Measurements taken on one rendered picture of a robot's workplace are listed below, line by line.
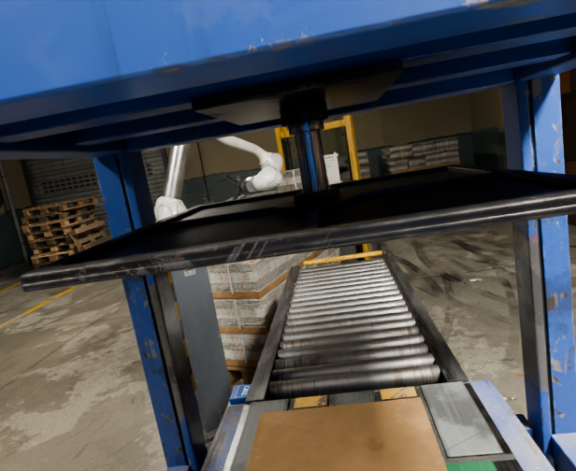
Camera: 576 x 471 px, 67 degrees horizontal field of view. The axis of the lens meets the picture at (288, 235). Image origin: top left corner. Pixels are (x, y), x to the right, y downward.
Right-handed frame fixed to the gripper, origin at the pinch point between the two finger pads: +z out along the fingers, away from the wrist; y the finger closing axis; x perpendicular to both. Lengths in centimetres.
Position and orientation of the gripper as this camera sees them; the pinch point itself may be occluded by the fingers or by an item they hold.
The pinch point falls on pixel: (221, 192)
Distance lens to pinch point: 269.6
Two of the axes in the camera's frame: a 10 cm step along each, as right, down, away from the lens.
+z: -8.7, 1.6, 4.6
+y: 2.3, 9.7, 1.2
